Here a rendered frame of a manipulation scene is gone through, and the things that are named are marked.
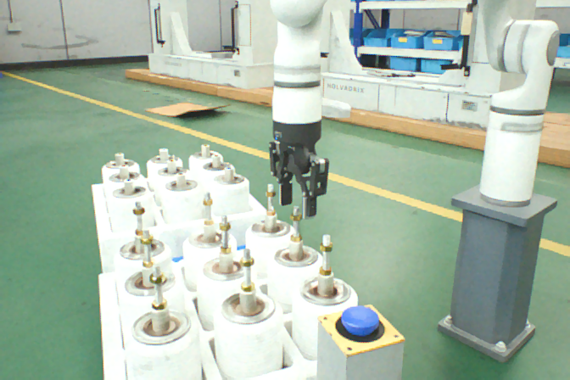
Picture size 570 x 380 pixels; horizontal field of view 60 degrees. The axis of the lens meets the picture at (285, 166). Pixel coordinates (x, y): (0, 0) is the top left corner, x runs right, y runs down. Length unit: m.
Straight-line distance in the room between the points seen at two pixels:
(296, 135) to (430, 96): 2.11
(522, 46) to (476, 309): 0.51
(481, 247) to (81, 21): 6.49
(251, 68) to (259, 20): 0.36
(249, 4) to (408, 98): 1.59
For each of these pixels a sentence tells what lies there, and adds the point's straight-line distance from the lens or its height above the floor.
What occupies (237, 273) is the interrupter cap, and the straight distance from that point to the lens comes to 0.79.
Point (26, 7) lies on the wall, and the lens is 6.91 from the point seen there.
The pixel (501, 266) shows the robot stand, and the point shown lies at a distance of 1.02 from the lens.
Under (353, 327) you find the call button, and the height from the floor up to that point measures 0.33.
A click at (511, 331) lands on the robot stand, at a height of 0.05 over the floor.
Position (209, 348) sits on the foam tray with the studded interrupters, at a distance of 0.76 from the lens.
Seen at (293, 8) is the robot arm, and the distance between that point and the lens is 0.69.
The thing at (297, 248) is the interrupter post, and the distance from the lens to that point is 0.82.
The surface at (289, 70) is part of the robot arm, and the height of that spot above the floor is 0.56.
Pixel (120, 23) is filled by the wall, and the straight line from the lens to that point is 7.30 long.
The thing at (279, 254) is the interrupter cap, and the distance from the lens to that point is 0.84.
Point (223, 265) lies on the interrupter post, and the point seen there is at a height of 0.26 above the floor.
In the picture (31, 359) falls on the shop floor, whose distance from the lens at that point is 1.14.
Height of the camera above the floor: 0.64
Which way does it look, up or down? 17 degrees down
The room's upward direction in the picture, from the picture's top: straight up
